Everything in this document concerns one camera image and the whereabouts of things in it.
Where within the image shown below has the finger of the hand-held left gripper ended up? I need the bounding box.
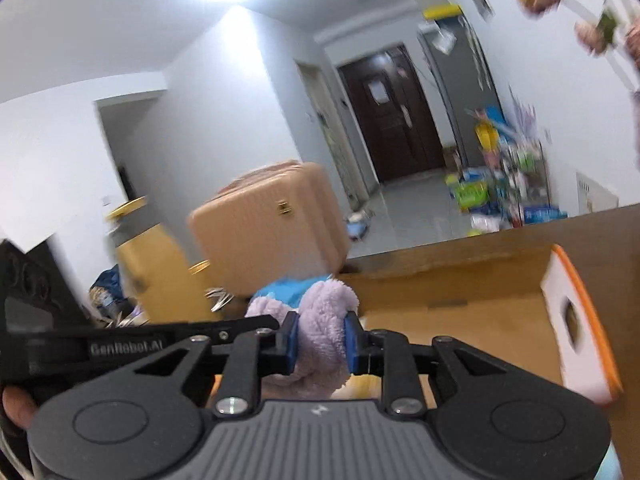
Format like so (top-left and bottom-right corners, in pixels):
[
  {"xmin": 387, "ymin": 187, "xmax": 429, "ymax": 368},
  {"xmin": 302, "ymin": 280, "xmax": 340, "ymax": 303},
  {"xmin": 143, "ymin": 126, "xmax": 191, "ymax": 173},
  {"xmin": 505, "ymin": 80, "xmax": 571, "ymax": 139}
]
[{"xmin": 165, "ymin": 314, "xmax": 281, "ymax": 343}]

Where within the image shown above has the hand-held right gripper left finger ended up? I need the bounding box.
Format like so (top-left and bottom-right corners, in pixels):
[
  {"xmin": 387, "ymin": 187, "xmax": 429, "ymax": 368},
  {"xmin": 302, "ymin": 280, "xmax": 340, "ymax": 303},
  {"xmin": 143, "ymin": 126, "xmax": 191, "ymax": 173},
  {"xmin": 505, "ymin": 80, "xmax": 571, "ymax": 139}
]
[{"xmin": 132, "ymin": 310, "xmax": 302, "ymax": 418}]

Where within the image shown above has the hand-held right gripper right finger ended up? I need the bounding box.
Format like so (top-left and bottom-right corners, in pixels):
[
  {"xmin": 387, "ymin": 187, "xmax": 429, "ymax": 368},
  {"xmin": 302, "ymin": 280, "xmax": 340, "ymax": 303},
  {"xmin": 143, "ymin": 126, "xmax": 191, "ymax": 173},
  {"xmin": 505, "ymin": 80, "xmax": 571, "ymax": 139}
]
[{"xmin": 344, "ymin": 311, "xmax": 506, "ymax": 418}]

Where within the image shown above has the lavender fluffy towel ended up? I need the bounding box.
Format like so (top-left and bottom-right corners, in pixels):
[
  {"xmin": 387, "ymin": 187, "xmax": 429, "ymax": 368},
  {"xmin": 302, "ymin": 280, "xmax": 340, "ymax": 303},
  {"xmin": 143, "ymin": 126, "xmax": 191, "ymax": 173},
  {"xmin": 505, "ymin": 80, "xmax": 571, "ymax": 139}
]
[{"xmin": 245, "ymin": 280, "xmax": 360, "ymax": 401}]

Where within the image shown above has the orange and white storage box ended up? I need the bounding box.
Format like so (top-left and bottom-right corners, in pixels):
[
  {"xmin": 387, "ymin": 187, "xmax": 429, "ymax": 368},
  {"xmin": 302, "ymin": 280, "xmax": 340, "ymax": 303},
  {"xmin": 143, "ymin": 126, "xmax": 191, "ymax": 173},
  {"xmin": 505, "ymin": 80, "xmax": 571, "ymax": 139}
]
[{"xmin": 332, "ymin": 244, "xmax": 625, "ymax": 406}]

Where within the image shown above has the person's left hand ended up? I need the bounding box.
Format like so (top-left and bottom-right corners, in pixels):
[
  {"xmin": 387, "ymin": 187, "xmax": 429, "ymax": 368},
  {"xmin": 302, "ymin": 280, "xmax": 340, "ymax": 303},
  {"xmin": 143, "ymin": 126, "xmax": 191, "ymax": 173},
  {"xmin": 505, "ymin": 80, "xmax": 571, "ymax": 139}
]
[{"xmin": 0, "ymin": 384, "xmax": 39, "ymax": 431}]

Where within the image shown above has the blue tissue packet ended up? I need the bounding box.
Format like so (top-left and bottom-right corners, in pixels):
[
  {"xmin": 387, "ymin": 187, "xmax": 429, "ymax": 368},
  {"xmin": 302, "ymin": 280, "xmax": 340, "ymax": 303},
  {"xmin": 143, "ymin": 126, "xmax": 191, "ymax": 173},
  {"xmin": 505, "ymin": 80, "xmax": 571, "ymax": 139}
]
[{"xmin": 250, "ymin": 275, "xmax": 333, "ymax": 311}]

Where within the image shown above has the dark blue patterned bag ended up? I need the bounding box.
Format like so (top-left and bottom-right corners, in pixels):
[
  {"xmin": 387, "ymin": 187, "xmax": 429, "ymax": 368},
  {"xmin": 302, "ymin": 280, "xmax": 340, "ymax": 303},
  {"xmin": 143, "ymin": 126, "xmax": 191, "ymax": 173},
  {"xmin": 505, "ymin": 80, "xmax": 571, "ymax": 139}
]
[{"xmin": 89, "ymin": 267, "xmax": 124, "ymax": 319}]

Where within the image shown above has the pink ribbed suitcase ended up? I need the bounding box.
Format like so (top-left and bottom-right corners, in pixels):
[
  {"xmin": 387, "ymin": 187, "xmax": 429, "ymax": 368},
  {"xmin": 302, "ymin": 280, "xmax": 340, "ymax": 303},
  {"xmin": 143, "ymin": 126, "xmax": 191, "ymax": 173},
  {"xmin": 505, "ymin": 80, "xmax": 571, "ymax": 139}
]
[{"xmin": 187, "ymin": 160, "xmax": 353, "ymax": 297}]

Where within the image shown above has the yellow thermos jug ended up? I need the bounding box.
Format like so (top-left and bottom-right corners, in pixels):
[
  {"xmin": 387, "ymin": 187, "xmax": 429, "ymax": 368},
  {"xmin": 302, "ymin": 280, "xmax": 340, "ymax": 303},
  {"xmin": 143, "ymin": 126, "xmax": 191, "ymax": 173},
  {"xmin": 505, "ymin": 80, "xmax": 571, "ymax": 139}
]
[{"xmin": 104, "ymin": 196, "xmax": 223, "ymax": 322}]

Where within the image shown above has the blue floor tray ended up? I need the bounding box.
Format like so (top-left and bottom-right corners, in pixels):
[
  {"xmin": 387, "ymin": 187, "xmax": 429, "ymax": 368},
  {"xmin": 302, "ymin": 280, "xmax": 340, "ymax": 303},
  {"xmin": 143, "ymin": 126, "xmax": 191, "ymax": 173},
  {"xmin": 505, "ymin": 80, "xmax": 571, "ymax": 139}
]
[{"xmin": 344, "ymin": 210, "xmax": 372, "ymax": 242}]

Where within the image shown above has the white floor bag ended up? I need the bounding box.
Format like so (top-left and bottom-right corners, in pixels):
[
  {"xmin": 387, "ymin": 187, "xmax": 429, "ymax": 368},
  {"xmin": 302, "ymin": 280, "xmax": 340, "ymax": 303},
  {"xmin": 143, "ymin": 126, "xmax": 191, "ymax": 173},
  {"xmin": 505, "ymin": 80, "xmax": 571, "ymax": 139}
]
[{"xmin": 470, "ymin": 212, "xmax": 502, "ymax": 234}]

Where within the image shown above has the green plastic basket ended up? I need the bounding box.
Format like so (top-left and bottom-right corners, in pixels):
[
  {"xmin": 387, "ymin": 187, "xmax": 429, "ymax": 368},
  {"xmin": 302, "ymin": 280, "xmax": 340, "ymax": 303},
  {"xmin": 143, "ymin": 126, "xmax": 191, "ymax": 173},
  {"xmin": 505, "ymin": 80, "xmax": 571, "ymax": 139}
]
[{"xmin": 451, "ymin": 180, "xmax": 489, "ymax": 212}]

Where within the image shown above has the beige interior door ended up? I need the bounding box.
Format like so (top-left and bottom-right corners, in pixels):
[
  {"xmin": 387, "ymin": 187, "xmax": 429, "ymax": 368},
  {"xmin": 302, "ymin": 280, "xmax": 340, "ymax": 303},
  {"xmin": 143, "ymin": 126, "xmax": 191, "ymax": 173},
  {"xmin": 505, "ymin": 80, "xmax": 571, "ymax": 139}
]
[{"xmin": 297, "ymin": 62, "xmax": 367, "ymax": 207}]

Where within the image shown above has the dark brown entrance door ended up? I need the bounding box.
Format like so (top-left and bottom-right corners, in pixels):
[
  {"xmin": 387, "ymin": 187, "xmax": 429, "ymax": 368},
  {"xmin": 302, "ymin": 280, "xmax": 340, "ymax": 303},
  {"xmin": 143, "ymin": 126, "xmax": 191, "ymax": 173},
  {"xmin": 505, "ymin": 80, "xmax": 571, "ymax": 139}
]
[{"xmin": 337, "ymin": 45, "xmax": 446, "ymax": 184}]

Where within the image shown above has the cluttered storage rack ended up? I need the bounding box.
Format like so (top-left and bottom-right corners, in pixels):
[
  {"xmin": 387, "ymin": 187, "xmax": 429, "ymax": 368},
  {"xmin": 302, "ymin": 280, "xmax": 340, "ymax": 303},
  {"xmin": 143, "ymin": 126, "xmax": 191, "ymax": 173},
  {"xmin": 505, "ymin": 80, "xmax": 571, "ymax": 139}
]
[{"xmin": 465, "ymin": 105, "xmax": 568, "ymax": 228}]

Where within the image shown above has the grey refrigerator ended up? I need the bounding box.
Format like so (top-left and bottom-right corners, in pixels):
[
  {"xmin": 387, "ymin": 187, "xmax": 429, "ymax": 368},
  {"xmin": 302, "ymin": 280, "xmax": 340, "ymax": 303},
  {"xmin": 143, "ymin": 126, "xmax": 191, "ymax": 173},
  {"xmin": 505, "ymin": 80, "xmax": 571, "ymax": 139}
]
[{"xmin": 417, "ymin": 17, "xmax": 501, "ymax": 171}]

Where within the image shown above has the white vented panel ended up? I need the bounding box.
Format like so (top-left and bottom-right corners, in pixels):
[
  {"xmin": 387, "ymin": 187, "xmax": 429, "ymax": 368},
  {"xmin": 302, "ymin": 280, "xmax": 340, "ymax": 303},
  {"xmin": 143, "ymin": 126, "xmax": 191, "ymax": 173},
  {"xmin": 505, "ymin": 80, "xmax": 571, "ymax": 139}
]
[{"xmin": 575, "ymin": 172, "xmax": 621, "ymax": 214}]

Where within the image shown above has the clear plastic bag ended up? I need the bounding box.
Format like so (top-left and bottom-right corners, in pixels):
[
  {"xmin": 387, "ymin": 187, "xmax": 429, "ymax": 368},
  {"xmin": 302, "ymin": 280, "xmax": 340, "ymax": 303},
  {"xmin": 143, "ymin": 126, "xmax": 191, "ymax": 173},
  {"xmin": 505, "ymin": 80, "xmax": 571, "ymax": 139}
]
[{"xmin": 431, "ymin": 25, "xmax": 458, "ymax": 54}]

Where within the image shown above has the yellow box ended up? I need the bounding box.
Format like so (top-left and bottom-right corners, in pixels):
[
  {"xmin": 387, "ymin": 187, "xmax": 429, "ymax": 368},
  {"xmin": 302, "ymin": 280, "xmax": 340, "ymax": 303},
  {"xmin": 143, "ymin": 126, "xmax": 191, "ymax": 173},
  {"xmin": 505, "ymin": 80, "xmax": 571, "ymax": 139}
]
[{"xmin": 422, "ymin": 4, "xmax": 463, "ymax": 21}]

